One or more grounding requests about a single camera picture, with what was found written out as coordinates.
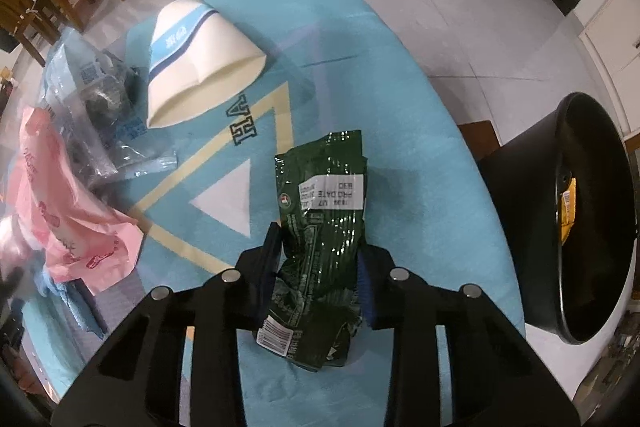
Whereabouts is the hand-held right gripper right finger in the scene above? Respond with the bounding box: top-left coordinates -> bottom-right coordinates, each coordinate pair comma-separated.
357,244 -> 583,427

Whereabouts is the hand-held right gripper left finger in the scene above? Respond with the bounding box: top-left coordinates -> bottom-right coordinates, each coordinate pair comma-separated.
50,222 -> 286,427

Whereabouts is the dark green snack wrapper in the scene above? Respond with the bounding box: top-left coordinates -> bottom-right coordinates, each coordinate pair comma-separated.
256,129 -> 371,374

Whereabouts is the black trash bin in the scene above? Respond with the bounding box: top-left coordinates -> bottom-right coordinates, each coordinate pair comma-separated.
477,92 -> 637,347

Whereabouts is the pink plastic wrapper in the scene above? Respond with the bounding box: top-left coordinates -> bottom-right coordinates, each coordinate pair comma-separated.
0,104 -> 146,295

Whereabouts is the clear blue plastic wrapper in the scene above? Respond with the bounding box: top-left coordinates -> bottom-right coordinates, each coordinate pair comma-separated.
39,29 -> 178,192

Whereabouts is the brown wooden stool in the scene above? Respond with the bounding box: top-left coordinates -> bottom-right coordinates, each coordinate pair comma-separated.
457,119 -> 502,164

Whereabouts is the light blue printed mat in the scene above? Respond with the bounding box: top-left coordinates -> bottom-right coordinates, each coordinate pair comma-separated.
10,0 -> 526,427

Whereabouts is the blue cloth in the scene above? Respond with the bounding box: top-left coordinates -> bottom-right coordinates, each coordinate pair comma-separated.
35,267 -> 108,340

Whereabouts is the white paper cup blue stripe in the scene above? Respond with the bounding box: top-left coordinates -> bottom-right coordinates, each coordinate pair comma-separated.
146,0 -> 267,130

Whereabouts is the yellow packet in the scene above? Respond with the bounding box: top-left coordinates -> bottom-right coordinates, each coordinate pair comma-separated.
557,177 -> 579,248

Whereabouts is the white cabinet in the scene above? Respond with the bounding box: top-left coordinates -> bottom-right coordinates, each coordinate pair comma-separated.
572,0 -> 640,138

